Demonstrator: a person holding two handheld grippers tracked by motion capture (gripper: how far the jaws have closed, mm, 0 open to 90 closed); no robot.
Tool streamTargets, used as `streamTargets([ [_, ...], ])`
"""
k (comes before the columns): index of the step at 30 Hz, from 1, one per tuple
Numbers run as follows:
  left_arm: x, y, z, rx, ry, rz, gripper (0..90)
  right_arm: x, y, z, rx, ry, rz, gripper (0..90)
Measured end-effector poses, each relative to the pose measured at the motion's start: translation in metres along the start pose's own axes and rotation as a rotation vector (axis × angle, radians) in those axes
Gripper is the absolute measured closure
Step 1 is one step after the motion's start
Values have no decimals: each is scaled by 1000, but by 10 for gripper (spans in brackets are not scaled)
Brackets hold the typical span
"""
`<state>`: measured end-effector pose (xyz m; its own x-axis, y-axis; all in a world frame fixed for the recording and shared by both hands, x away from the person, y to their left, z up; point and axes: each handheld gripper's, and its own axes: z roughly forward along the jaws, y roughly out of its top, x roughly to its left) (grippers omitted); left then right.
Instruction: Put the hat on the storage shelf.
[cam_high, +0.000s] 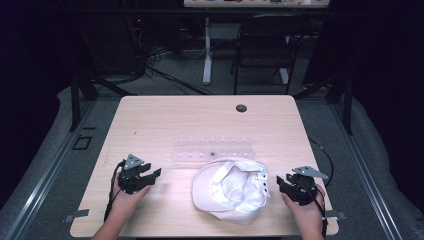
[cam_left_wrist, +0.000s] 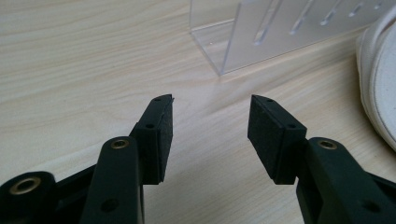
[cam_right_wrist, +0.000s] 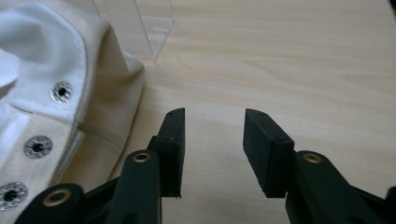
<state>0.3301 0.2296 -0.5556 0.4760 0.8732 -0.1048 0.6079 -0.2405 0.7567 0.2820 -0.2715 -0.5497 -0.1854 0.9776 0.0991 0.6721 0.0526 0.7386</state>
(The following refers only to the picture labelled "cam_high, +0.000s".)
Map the black metal stand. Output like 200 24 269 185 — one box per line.
292 71 355 137
68 64 138 133

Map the person's left hand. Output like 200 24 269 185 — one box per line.
111 181 152 222

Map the grey metal table bracket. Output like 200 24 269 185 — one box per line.
62 208 91 224
323 209 348 222

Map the white desk leg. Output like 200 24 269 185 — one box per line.
202 17 214 86

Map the white baseball cap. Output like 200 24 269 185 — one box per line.
191 156 272 226

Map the person's right hand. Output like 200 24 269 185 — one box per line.
281 184 326 231

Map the aluminium floor rail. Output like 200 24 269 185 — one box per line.
2 99 98 240
328 101 404 240

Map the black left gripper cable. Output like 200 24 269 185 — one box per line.
103 160 125 223

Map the black chair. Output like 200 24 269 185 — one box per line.
229 13 312 96

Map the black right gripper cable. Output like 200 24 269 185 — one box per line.
307 137 335 239

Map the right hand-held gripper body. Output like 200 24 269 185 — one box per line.
284 165 330 206

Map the bundle of floor cables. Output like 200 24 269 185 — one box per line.
124 16 216 97

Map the clear acrylic rack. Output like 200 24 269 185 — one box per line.
171 134 257 165

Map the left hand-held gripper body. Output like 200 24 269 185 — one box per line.
117 153 150 195

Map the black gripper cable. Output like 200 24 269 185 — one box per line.
103 160 125 223
307 137 335 239

